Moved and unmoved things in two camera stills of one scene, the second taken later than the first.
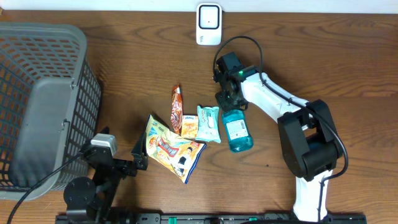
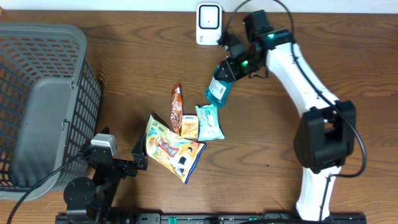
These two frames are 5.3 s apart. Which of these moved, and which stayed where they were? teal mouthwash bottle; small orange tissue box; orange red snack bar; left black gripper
Moved: teal mouthwash bottle
Stayed: orange red snack bar; left black gripper; small orange tissue box
